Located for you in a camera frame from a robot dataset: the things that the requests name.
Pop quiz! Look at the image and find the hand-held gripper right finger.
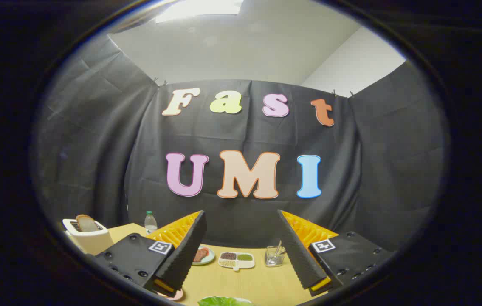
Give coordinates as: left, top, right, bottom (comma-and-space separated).
277, 209, 396, 297

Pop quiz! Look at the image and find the white divided grain dish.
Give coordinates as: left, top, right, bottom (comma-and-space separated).
218, 251, 255, 272

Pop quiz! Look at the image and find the black backdrop cloth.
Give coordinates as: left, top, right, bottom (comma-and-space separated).
33, 34, 451, 251

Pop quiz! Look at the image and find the green lettuce leaf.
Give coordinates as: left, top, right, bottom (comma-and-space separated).
198, 296, 253, 306

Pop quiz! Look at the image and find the clear plastic water bottle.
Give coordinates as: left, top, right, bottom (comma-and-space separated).
144, 211, 158, 234

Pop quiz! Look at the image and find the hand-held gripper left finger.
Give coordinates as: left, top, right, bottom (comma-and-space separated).
94, 210, 207, 298

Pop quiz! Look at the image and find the plain bread slice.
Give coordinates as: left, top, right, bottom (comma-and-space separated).
76, 215, 99, 232

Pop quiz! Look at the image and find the pink round plate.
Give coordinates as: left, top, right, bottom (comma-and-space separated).
158, 289, 184, 301

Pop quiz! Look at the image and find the white toaster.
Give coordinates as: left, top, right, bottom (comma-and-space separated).
62, 218, 114, 255

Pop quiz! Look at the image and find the clear stick holder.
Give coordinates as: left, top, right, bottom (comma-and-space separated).
265, 245, 286, 267

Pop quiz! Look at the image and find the pale green oval plate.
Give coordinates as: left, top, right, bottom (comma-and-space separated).
192, 246, 215, 266

